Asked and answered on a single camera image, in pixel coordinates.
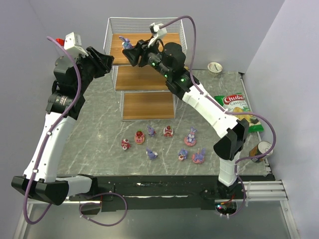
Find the purple bunny on pink donut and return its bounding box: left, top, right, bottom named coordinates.
left=184, top=127, right=197, bottom=147

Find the tin can orange label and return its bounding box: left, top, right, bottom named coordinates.
left=249, top=141, right=273, bottom=163

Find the purple bunny red bow toy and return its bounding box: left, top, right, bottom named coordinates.
left=147, top=125, right=156, bottom=136

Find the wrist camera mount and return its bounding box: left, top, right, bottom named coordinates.
left=148, top=22, right=167, bottom=48
left=55, top=32, right=88, bottom=59

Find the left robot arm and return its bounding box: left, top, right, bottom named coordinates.
left=11, top=47, right=114, bottom=205

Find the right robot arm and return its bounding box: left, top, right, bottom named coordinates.
left=122, top=40, right=249, bottom=193

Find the white wire wooden shelf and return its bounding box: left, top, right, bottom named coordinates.
left=104, top=17, right=178, bottom=120

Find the small purple bunny cupcake toy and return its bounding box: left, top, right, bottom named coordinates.
left=178, top=149, right=188, bottom=161

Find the white yogurt cup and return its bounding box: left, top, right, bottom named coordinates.
left=207, top=62, right=223, bottom=76

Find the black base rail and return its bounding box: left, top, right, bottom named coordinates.
left=70, top=175, right=246, bottom=212

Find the pink bear strawberry donut toy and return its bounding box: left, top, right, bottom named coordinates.
left=135, top=130, right=145, bottom=144

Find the purple bunny candle donut toy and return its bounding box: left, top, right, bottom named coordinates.
left=192, top=148, right=206, bottom=164

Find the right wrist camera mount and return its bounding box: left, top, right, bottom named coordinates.
left=148, top=22, right=167, bottom=48

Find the pink bear roll cake toy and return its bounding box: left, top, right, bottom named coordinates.
left=121, top=138, right=131, bottom=150

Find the strawberry cake slice toy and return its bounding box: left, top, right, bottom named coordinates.
left=163, top=125, right=173, bottom=137

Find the green chips bag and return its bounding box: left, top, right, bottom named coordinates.
left=214, top=93, right=264, bottom=133

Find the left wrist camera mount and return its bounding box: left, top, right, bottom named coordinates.
left=55, top=32, right=88, bottom=59

